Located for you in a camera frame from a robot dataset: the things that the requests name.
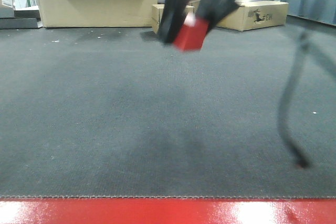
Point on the red metal table frame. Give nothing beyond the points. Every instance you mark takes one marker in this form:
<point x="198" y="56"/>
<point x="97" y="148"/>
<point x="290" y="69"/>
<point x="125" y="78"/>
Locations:
<point x="166" y="211"/>

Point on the small cardboard box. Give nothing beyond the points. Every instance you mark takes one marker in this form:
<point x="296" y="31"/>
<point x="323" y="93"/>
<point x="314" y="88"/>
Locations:
<point x="157" y="13"/>

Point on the flat cardboard box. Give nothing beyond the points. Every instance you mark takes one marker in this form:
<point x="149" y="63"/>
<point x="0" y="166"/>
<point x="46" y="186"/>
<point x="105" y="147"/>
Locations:
<point x="256" y="14"/>

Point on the red magnetic cube block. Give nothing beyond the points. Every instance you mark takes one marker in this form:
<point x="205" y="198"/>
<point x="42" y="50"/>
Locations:
<point x="192" y="34"/>

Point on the dark grey table mat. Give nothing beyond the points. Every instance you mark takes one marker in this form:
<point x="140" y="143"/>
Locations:
<point x="106" y="112"/>

